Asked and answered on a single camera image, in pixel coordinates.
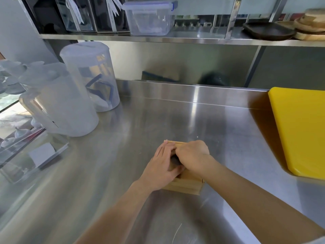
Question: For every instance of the person's left hand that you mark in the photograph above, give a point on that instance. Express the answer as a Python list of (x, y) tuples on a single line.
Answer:
[(160, 170)]

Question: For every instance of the person's right hand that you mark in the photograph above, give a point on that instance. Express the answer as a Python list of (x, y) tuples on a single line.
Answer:
[(195, 156)]

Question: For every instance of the person's right fingers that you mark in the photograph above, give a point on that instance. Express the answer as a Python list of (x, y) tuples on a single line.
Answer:
[(180, 156)]

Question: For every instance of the person's left thumb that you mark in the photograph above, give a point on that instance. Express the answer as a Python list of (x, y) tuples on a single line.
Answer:
[(178, 172)]

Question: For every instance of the small wooden box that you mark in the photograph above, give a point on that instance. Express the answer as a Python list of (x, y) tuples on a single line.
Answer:
[(189, 184)]

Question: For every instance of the person's right forearm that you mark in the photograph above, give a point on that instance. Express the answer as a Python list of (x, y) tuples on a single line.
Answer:
[(254, 200)]

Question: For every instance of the person's left forearm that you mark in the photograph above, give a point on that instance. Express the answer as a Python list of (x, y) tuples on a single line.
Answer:
[(116, 218)]

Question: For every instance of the stainless steel shelf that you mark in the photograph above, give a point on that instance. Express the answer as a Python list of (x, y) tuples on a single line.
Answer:
[(177, 39)]

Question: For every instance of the tall clear plastic pitcher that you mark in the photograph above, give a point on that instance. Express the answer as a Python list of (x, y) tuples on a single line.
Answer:
[(94, 73)]

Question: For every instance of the yellow cutting board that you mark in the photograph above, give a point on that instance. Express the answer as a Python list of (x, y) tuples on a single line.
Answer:
[(302, 127)]

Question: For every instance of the wide clear plastic pitcher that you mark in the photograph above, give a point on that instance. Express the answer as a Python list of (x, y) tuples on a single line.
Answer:
[(61, 106)]

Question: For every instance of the white label card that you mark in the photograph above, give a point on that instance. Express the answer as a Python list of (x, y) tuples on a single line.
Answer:
[(41, 154)]

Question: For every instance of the clear lidded container blue clips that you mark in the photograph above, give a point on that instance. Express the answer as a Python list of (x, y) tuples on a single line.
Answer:
[(149, 19)]

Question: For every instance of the clear acrylic bin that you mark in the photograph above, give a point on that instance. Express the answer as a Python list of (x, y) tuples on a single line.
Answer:
[(76, 16), (109, 20)]

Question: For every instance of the clear glass display case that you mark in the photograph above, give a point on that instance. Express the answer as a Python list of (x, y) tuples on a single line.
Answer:
[(20, 154)]

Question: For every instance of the bundle of white paper tags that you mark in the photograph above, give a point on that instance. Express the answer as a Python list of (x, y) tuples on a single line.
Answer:
[(76, 10), (113, 6)]

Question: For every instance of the stack of light wooden boards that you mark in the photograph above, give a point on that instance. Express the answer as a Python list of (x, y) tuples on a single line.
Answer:
[(311, 25)]

